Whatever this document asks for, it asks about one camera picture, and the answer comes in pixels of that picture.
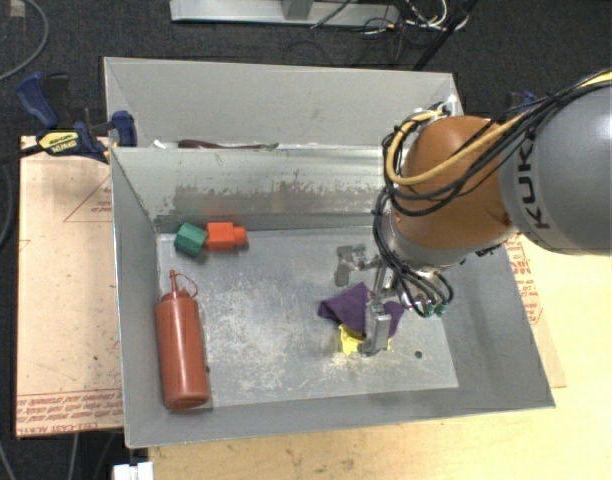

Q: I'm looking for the green toy block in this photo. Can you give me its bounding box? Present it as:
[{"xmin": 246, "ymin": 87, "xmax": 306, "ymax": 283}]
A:
[{"xmin": 173, "ymin": 222, "xmax": 209, "ymax": 258}]

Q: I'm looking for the purple cloth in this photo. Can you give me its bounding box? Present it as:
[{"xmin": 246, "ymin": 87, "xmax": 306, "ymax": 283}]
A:
[{"xmin": 317, "ymin": 282, "xmax": 405, "ymax": 340}]

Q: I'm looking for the yellow crumpled thing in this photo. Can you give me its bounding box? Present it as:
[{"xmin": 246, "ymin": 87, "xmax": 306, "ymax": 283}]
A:
[{"xmin": 337, "ymin": 322, "xmax": 393, "ymax": 356}]

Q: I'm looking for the red-brown squeeze bottle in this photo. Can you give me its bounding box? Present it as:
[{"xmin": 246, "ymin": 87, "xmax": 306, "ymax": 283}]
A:
[{"xmin": 154, "ymin": 269, "xmax": 211, "ymax": 411}]

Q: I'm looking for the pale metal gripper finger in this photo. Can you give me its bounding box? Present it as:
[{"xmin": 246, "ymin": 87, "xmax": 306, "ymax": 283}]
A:
[
  {"xmin": 361, "ymin": 300, "xmax": 392, "ymax": 358},
  {"xmin": 333, "ymin": 243, "xmax": 369, "ymax": 288}
]

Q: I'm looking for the brown cardboard board red print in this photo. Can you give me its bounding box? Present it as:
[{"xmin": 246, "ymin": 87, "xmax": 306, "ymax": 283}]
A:
[{"xmin": 15, "ymin": 135, "xmax": 568, "ymax": 440}]

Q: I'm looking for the orange toy block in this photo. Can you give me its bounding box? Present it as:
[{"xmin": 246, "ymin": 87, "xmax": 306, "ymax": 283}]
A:
[{"xmin": 204, "ymin": 221, "xmax": 249, "ymax": 253}]

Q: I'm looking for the grey metal bin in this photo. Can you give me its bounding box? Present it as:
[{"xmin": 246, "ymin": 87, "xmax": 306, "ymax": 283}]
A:
[{"xmin": 103, "ymin": 56, "xmax": 557, "ymax": 450}]

